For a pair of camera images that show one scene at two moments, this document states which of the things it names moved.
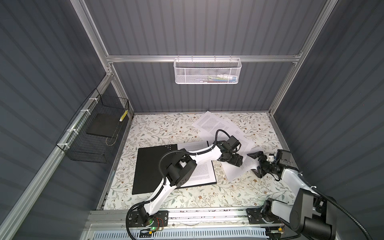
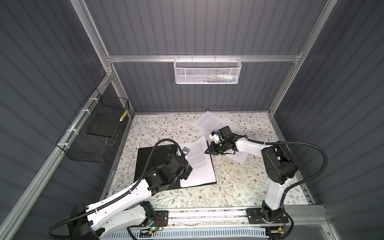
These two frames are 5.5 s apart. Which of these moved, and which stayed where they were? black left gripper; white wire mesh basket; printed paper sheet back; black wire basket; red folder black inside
Moved: black left gripper
Stayed: white wire mesh basket; black wire basket; red folder black inside; printed paper sheet back
